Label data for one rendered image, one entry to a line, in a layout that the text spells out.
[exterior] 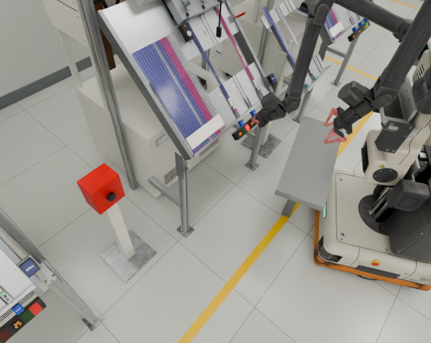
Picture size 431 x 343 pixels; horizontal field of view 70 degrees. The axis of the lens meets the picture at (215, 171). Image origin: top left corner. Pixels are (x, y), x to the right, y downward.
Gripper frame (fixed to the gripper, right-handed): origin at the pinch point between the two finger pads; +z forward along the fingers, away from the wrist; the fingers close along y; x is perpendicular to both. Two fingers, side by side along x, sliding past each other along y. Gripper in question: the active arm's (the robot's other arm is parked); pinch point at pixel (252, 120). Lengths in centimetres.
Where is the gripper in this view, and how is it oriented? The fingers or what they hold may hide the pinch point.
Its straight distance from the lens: 159.9
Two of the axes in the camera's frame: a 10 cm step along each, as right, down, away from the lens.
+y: -6.5, 5.8, -4.9
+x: 5.0, 8.1, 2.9
